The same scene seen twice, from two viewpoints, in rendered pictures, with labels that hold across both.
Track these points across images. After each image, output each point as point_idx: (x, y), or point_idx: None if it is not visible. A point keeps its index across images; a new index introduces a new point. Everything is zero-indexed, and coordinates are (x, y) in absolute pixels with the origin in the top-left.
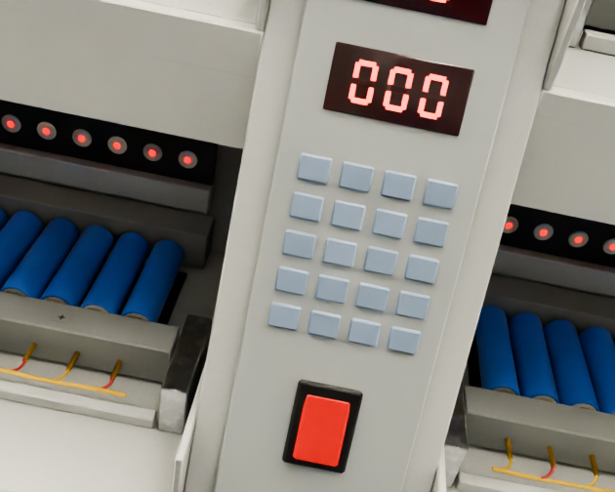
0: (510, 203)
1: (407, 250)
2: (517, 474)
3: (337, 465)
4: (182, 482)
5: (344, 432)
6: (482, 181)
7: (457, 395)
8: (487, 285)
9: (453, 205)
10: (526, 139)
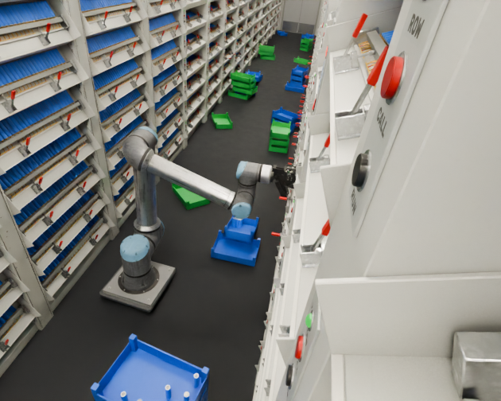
0: (325, 70)
1: (321, 76)
2: None
3: (312, 109)
4: (311, 109)
5: (313, 104)
6: (324, 66)
7: (318, 103)
8: (322, 83)
9: (323, 69)
10: (328, 60)
